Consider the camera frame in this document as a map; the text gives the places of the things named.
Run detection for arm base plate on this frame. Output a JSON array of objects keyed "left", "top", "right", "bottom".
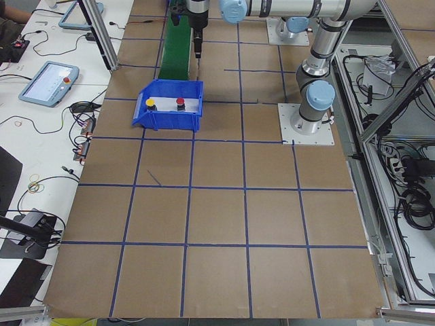
[
  {"left": 278, "top": 103, "right": 334, "bottom": 146},
  {"left": 266, "top": 17, "right": 309, "bottom": 46}
]

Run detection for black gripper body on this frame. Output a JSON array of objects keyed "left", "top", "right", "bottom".
[{"left": 186, "top": 0, "right": 208, "bottom": 28}]

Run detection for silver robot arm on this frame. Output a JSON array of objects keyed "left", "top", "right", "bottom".
[
  {"left": 275, "top": 16, "right": 309, "bottom": 39},
  {"left": 220, "top": 1, "right": 376, "bottom": 136}
]

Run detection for far teach pendant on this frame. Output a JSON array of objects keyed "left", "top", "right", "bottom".
[{"left": 58, "top": 1, "right": 90, "bottom": 31}]

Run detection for teach pendant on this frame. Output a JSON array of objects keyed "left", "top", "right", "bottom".
[
  {"left": 18, "top": 61, "right": 80, "bottom": 107},
  {"left": 58, "top": 1, "right": 90, "bottom": 31}
]

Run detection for white foam pad left bin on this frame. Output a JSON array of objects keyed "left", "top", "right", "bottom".
[{"left": 150, "top": 97, "right": 200, "bottom": 113}]

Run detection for near teach pendant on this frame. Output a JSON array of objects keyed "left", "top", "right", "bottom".
[{"left": 18, "top": 61, "right": 80, "bottom": 107}]

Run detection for yellow push button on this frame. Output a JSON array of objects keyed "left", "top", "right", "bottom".
[{"left": 145, "top": 98, "right": 157, "bottom": 111}]

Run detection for red push button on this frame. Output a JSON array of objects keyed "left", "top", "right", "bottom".
[{"left": 176, "top": 97, "right": 186, "bottom": 111}]

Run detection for black monitor stand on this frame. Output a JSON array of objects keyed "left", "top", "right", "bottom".
[{"left": 1, "top": 149, "right": 56, "bottom": 259}]

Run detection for green conveyor belt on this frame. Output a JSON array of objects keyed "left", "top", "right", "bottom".
[{"left": 158, "top": 1, "right": 191, "bottom": 80}]

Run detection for left blue storage bin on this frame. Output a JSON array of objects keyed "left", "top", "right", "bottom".
[{"left": 132, "top": 79, "right": 203, "bottom": 132}]

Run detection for white crumpled paper bag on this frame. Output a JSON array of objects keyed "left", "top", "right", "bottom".
[{"left": 362, "top": 55, "right": 396, "bottom": 96}]

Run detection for black power adapter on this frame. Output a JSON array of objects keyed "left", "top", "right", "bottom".
[{"left": 85, "top": 33, "right": 96, "bottom": 41}]

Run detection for aluminium frame post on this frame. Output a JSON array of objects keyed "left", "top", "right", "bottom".
[{"left": 77, "top": 0, "right": 119, "bottom": 71}]

